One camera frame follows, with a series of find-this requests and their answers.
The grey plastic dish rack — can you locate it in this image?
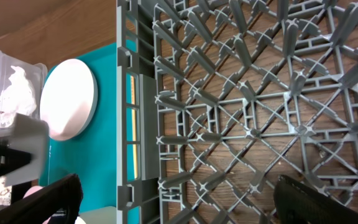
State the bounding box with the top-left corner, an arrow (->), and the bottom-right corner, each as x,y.
116,0 -> 358,223

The teal plastic tray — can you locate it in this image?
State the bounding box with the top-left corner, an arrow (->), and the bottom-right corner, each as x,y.
39,44 -> 117,213

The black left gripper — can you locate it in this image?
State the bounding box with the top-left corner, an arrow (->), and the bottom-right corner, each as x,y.
0,114 -> 83,224

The small white cup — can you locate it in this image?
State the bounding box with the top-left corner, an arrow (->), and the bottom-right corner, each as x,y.
75,206 -> 116,224

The large pink plate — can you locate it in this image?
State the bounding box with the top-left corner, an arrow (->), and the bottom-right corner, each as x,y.
40,58 -> 98,141

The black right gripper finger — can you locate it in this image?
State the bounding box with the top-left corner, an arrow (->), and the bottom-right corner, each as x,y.
273,175 -> 358,224

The clear plastic waste bin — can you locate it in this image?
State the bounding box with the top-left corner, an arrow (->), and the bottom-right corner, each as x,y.
0,51 -> 48,138

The wooden chopstick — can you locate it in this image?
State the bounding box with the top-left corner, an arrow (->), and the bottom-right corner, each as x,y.
131,76 -> 138,179

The small pink plate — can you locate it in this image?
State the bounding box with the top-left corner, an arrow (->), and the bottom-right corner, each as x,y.
22,185 -> 52,224

